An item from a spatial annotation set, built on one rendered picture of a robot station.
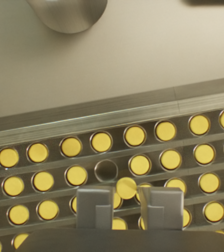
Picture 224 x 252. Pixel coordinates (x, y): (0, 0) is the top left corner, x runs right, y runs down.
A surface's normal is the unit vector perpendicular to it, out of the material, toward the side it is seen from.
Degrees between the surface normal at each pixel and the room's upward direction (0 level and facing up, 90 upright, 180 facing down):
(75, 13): 90
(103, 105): 0
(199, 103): 0
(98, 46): 0
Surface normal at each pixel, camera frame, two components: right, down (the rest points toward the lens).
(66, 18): 0.11, 0.99
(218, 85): -0.03, 0.00
